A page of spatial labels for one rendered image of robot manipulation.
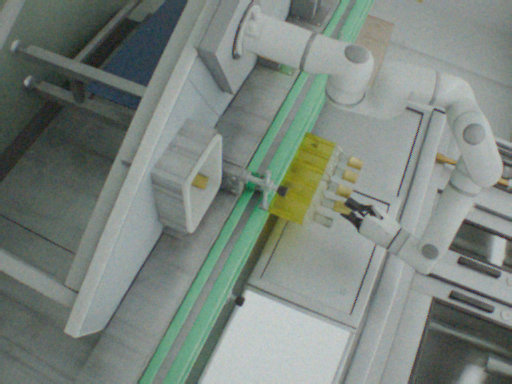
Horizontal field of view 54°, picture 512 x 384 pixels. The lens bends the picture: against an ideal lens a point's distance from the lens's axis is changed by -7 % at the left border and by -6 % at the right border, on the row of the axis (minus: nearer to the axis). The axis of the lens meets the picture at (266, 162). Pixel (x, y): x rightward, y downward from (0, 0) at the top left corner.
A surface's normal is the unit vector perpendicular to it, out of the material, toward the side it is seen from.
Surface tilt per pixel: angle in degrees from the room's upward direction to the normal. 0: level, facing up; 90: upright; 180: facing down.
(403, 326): 90
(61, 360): 90
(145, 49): 90
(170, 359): 90
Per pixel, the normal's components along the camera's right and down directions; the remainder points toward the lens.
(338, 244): 0.07, -0.58
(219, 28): -0.11, -0.18
